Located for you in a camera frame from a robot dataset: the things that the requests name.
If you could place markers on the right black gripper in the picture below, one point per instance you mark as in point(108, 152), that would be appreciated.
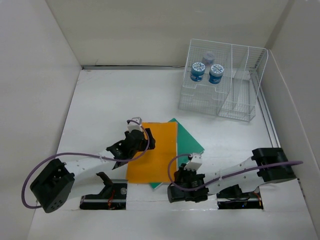
point(179, 172)

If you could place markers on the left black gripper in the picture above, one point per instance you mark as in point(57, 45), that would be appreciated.
point(144, 141)

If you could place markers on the orange clip folder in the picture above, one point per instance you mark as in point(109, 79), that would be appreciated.
point(152, 167)

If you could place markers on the green clip folder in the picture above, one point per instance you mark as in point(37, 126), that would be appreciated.
point(186, 144)

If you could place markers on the blue jar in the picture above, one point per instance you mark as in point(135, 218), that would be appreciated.
point(216, 73)
point(197, 71)

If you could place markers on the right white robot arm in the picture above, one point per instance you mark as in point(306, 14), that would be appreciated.
point(265, 166)

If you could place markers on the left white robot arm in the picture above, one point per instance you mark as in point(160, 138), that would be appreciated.
point(60, 181)

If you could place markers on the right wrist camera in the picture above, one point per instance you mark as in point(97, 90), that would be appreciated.
point(194, 162)

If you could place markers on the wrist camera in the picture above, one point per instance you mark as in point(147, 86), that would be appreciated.
point(134, 124)
point(194, 162)

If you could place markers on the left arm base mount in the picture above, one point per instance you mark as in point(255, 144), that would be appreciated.
point(113, 196)

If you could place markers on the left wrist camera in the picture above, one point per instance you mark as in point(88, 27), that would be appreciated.
point(134, 124)

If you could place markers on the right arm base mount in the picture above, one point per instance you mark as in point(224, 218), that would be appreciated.
point(232, 198)

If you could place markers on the white wire desk organizer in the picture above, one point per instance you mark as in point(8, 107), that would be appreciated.
point(236, 95)

